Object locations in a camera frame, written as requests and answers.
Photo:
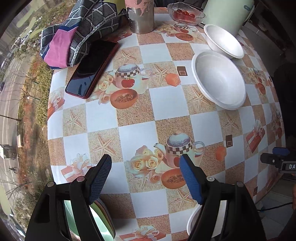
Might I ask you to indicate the green pastel plate stack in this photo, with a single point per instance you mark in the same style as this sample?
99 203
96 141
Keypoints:
101 216

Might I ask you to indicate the white foam bowl bottom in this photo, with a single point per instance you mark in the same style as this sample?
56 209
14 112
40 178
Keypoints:
219 222

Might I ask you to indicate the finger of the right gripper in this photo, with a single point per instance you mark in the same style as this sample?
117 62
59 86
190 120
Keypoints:
281 151
285 164

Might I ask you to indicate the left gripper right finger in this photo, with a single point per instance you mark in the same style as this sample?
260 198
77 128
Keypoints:
241 222

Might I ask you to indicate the pink steel tumbler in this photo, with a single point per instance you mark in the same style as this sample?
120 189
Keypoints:
140 15

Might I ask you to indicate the black pink patterned cloth bag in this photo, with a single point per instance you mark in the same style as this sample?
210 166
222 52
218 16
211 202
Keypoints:
66 44

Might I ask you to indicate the dark red smartphone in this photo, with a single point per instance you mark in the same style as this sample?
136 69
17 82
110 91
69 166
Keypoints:
90 69

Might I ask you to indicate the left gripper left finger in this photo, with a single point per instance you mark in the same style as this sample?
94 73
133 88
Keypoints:
49 221

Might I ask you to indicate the glass bowl with cherry tomatoes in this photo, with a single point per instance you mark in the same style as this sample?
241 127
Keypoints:
185 13

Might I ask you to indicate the white foam bowl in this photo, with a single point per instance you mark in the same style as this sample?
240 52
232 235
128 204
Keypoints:
219 222
219 80
221 41

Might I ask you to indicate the patterned checkered tablecloth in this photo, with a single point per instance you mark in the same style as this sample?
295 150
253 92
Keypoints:
146 97

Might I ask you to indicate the pale green cylindrical container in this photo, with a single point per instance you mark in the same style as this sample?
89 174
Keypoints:
228 14

